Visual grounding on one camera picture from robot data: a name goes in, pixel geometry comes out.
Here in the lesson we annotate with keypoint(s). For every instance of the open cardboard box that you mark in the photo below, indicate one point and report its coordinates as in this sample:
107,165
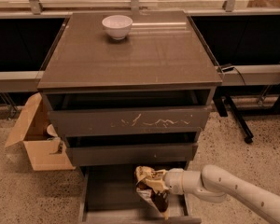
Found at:
45,153

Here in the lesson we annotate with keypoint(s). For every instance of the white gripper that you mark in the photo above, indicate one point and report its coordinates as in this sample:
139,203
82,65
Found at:
174,179

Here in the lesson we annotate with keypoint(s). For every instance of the white object in box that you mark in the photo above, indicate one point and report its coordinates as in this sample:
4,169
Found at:
51,131

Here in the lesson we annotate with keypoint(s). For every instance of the brown chip bag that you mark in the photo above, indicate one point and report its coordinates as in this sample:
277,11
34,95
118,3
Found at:
157,200

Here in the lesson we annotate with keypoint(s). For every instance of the dark grey drawer cabinet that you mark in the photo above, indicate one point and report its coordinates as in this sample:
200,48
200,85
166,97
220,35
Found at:
162,52

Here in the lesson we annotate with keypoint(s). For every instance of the grey drawer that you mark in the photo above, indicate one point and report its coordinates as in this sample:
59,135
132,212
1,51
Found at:
131,112
132,149
109,197

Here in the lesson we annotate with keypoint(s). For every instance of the white ceramic bowl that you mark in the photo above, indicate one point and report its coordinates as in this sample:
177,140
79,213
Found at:
117,26

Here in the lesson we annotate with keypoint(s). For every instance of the grey middle drawer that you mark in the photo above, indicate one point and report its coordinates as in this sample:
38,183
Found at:
132,149

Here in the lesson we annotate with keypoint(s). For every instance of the grey bottom drawer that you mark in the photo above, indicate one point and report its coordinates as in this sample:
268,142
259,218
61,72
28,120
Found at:
109,197

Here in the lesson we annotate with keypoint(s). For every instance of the black wheeled stand leg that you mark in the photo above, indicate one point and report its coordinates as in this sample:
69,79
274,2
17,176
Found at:
221,103

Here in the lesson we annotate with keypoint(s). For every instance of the black power adapter with cable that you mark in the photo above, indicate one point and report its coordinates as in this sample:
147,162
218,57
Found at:
225,68

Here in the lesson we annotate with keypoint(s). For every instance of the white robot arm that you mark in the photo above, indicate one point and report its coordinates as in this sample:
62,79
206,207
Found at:
211,184

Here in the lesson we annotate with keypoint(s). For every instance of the grey top drawer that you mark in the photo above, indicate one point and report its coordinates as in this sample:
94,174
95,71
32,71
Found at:
131,112

